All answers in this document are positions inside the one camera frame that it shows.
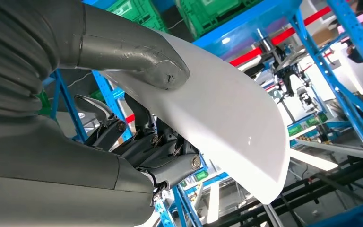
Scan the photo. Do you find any black metal frame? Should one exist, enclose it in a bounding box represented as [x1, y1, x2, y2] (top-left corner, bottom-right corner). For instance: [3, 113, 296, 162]
[200, 155, 363, 227]

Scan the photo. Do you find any blue shelf rack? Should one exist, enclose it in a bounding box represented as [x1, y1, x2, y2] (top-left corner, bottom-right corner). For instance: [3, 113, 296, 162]
[42, 0, 363, 171]

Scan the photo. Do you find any red barrier tape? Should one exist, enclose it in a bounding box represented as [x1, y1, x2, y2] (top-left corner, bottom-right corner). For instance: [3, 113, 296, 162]
[125, 5, 332, 124]

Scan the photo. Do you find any green plastic crate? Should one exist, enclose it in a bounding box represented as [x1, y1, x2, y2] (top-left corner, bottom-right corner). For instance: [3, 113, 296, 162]
[106, 0, 170, 34]
[174, 0, 265, 40]

